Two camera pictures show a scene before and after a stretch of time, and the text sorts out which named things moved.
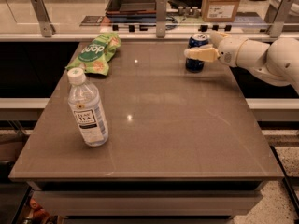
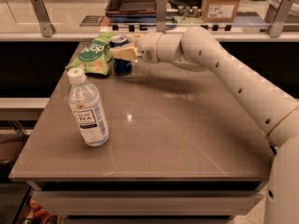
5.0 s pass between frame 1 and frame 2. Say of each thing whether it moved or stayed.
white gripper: moved
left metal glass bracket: stayed
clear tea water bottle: stayed
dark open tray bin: stayed
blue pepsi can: moved
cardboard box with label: stayed
